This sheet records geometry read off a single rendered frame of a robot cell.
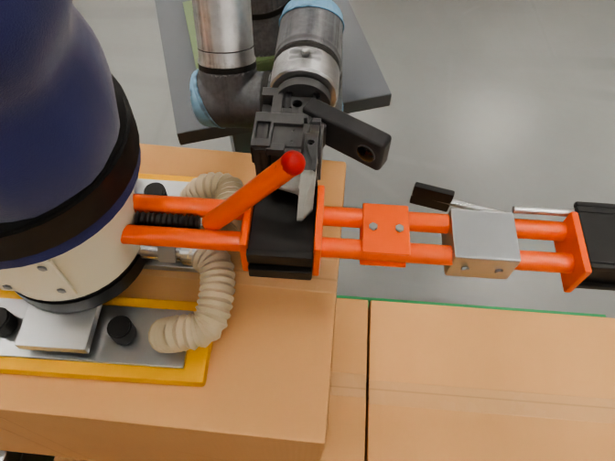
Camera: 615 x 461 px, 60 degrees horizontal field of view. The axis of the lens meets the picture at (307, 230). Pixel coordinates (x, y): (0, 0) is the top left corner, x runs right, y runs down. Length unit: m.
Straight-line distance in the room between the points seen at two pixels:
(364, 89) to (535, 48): 1.56
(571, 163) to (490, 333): 1.23
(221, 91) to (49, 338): 0.43
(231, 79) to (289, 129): 0.23
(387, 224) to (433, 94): 1.85
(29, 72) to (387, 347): 0.94
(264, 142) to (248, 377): 0.27
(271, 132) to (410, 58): 1.96
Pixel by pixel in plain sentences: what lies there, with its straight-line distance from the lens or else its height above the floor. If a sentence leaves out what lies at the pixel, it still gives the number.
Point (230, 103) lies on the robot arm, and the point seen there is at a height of 1.05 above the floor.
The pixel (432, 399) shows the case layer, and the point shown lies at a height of 0.54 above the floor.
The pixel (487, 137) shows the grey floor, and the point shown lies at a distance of 2.30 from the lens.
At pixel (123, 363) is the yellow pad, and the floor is 1.05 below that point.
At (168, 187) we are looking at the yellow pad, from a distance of 0.76.
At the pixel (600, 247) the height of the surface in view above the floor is 1.16.
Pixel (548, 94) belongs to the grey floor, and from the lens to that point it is 2.56.
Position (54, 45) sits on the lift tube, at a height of 1.40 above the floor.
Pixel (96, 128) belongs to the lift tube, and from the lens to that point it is 0.46.
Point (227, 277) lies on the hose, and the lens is 0.61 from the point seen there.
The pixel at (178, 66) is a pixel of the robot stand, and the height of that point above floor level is 0.75.
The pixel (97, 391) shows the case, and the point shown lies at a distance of 0.68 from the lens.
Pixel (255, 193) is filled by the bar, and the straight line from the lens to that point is 0.52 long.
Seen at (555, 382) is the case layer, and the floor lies 0.54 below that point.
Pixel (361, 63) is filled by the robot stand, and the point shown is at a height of 0.75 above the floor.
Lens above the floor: 1.65
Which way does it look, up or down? 59 degrees down
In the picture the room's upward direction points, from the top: straight up
